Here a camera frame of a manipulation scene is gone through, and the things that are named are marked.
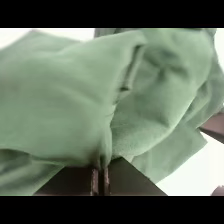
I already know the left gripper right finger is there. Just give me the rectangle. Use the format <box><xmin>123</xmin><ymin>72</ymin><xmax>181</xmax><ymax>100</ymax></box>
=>
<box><xmin>99</xmin><ymin>156</ymin><xmax>168</xmax><ymax>197</ymax></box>

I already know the green shirt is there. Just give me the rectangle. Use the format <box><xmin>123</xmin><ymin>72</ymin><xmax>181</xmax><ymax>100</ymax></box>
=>
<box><xmin>0</xmin><ymin>28</ymin><xmax>224</xmax><ymax>197</ymax></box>

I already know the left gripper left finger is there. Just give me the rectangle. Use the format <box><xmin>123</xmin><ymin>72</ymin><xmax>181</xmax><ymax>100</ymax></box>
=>
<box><xmin>33</xmin><ymin>165</ymin><xmax>100</xmax><ymax>197</ymax></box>

